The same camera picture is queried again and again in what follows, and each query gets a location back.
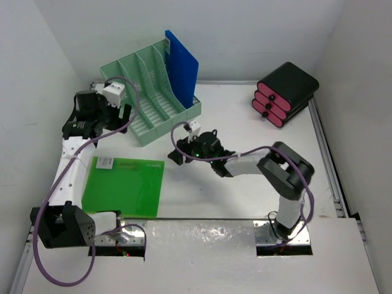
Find mint green file organizer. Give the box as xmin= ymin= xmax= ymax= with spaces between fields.
xmin=100 ymin=40 xmax=202 ymax=146

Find green plastic folder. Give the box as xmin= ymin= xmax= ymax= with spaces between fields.
xmin=82 ymin=157 xmax=165 ymax=219

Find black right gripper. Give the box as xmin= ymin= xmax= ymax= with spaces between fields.
xmin=169 ymin=130 xmax=214 ymax=164

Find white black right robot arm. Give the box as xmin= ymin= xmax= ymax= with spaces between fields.
xmin=168 ymin=129 xmax=315 ymax=242

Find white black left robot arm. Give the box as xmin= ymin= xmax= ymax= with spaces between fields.
xmin=30 ymin=89 xmax=132 ymax=249

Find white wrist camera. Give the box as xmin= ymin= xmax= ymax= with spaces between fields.
xmin=187 ymin=120 xmax=201 ymax=142
xmin=102 ymin=82 xmax=125 ymax=108

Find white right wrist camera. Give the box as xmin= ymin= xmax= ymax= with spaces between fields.
xmin=187 ymin=120 xmax=201 ymax=142

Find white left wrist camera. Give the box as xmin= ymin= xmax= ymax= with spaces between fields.
xmin=102 ymin=82 xmax=125 ymax=108

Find blue plastic folder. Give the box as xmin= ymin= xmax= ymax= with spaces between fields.
xmin=165 ymin=30 xmax=199 ymax=109

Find black pink drawer box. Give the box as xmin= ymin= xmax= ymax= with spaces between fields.
xmin=252 ymin=62 xmax=320 ymax=128

